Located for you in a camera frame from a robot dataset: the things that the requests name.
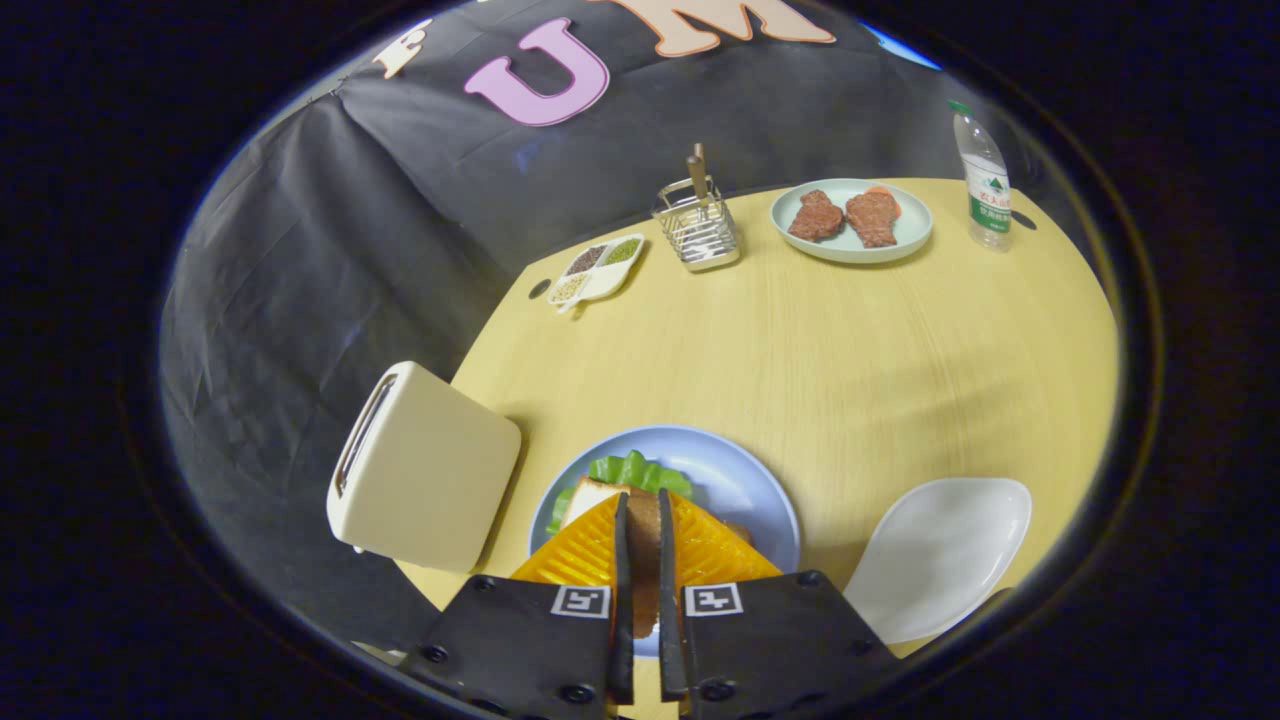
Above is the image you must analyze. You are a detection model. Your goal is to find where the pale green plate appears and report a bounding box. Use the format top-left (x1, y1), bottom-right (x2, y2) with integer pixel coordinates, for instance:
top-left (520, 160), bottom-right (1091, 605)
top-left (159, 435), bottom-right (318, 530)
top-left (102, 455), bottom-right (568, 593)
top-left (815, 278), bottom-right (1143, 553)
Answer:
top-left (770, 178), bottom-right (934, 265)

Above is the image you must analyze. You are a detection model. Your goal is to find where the metal wire utensil holder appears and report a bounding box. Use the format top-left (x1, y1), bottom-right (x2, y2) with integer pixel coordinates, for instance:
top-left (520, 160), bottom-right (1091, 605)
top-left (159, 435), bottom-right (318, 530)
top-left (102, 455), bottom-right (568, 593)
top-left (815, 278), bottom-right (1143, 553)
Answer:
top-left (652, 178), bottom-right (742, 273)

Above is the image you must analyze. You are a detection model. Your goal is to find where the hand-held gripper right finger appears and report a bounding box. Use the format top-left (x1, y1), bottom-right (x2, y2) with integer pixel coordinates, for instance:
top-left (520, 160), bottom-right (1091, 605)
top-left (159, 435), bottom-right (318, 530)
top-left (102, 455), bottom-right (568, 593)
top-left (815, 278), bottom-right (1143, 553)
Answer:
top-left (656, 488), bottom-right (903, 720)

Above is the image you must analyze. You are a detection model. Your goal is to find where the black backdrop cloth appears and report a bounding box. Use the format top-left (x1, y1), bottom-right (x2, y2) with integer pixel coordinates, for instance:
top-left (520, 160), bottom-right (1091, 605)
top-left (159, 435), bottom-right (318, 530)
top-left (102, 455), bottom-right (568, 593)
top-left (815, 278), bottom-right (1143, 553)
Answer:
top-left (160, 0), bottom-right (1101, 651)

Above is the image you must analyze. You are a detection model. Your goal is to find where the thick white bread slice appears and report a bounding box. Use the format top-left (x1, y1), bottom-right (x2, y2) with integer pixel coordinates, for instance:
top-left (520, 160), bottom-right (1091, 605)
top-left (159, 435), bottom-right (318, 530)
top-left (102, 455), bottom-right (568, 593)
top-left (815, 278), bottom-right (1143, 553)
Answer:
top-left (558, 477), bottom-right (753, 546)

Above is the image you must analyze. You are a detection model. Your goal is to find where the white divided condiment dish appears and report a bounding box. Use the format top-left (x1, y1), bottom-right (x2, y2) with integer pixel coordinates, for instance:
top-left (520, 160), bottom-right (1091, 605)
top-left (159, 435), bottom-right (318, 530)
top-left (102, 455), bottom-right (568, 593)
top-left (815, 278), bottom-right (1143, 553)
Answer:
top-left (547, 233), bottom-right (646, 313)

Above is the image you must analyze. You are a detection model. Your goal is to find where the blue plate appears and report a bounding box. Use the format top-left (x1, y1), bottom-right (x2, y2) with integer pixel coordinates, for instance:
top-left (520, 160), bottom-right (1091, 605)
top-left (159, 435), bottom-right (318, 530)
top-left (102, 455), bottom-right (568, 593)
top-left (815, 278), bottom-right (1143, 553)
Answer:
top-left (528, 425), bottom-right (802, 661)

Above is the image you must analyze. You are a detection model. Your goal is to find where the clear plastic water bottle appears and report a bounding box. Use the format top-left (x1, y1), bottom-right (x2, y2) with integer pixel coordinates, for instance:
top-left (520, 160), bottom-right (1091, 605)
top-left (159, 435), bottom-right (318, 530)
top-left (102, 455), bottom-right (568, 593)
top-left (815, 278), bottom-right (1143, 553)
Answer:
top-left (948, 99), bottom-right (1013, 252)

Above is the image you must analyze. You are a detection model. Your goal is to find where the brown crust bread slice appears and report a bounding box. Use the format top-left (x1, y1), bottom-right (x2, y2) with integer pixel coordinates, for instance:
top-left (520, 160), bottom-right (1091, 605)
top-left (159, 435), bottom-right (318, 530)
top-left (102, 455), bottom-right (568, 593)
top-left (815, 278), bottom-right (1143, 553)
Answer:
top-left (627, 488), bottom-right (663, 639)

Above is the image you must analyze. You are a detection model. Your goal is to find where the green lettuce leaf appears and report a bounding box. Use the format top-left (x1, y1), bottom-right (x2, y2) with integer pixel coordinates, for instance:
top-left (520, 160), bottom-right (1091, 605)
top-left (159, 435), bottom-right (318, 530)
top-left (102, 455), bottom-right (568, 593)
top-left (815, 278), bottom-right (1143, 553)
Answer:
top-left (545, 450), bottom-right (696, 536)

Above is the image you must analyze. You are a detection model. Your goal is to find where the white plate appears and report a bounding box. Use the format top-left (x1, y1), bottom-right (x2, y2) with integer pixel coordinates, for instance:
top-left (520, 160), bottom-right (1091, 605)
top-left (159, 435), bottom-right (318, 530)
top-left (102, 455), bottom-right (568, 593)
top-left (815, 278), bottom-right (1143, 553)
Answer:
top-left (843, 477), bottom-right (1033, 645)

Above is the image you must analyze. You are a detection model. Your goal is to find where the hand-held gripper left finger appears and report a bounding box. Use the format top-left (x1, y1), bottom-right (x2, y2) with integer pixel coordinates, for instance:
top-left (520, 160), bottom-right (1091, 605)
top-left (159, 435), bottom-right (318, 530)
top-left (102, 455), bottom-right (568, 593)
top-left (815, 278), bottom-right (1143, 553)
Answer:
top-left (400, 491), bottom-right (636, 720)

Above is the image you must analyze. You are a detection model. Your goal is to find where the cream white toaster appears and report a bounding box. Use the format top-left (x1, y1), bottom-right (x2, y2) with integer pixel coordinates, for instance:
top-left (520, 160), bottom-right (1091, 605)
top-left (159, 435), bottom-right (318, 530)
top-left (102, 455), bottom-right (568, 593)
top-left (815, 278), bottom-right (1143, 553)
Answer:
top-left (326, 361), bottom-right (523, 574)

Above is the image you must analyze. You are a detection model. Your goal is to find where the brown meat patty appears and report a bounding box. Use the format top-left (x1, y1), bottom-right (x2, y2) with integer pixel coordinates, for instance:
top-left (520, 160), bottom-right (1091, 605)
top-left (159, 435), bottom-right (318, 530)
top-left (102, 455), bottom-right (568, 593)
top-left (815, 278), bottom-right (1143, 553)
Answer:
top-left (846, 187), bottom-right (903, 249)
top-left (787, 190), bottom-right (846, 242)

